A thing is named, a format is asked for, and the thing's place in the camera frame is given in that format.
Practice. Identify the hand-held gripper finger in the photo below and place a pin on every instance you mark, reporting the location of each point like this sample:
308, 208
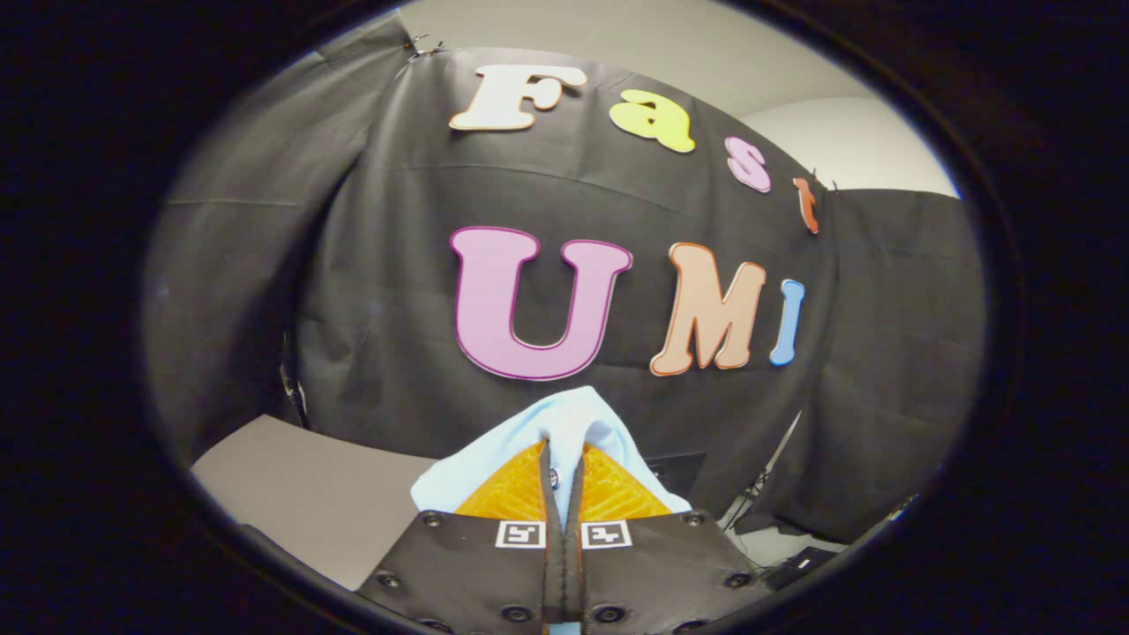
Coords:
554, 564
575, 564

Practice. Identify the light blue garment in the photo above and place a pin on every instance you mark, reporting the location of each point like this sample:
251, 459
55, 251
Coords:
564, 414

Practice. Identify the black box device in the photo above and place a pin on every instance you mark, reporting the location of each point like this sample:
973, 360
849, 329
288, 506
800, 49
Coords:
798, 566

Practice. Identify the beige and dark cabinet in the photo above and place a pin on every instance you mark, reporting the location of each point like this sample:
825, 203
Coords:
309, 494

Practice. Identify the black backdrop cloth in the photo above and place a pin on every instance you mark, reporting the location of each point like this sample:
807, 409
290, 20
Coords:
397, 309

